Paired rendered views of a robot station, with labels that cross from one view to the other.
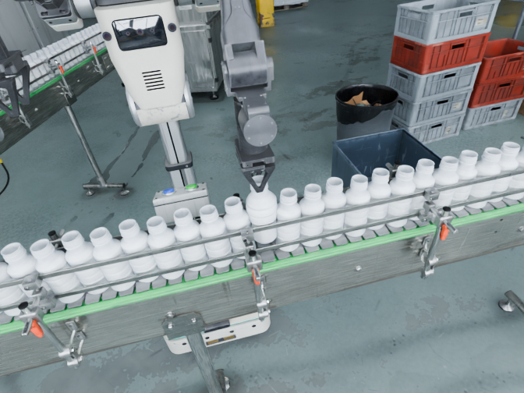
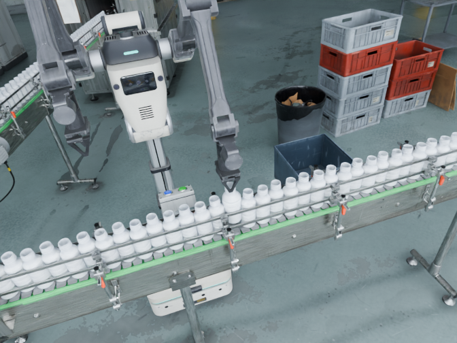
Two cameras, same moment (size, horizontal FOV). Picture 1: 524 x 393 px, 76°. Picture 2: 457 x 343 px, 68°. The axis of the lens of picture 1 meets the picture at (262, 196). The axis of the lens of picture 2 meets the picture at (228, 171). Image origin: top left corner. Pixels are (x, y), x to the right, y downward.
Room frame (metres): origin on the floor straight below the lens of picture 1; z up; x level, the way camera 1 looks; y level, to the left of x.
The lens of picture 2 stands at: (-0.33, 0.08, 1.98)
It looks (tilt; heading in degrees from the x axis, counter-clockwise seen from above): 37 degrees down; 355
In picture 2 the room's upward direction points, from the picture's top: 6 degrees counter-clockwise
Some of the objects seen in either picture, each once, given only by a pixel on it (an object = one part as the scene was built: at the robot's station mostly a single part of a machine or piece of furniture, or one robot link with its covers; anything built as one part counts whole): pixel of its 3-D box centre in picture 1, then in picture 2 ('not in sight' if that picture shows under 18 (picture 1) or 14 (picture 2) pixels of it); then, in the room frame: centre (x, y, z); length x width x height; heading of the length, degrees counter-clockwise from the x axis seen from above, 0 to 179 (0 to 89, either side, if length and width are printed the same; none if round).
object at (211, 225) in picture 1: (215, 236); (202, 220); (0.56, 0.12, 1.08); 0.06 x 0.06 x 0.17
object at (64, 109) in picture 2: not in sight; (62, 96); (0.62, 0.45, 1.60); 0.12 x 0.09 x 0.12; 10
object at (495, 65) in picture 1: (493, 60); (404, 59); (3.03, -2.24, 0.55); 0.61 x 0.41 x 0.22; 102
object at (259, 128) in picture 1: (253, 100); (228, 144); (0.56, 0.00, 1.40); 0.12 x 0.09 x 0.12; 9
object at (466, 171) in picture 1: (460, 181); (354, 176); (0.68, -0.52, 1.08); 0.06 x 0.06 x 0.17
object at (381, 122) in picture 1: (362, 132); (298, 126); (2.35, -0.85, 0.32); 0.45 x 0.45 x 0.64
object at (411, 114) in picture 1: (425, 100); (350, 94); (2.82, -1.56, 0.33); 0.61 x 0.41 x 0.22; 105
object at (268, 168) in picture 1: (256, 170); (228, 180); (0.59, 0.01, 1.24); 0.07 x 0.07 x 0.09; 9
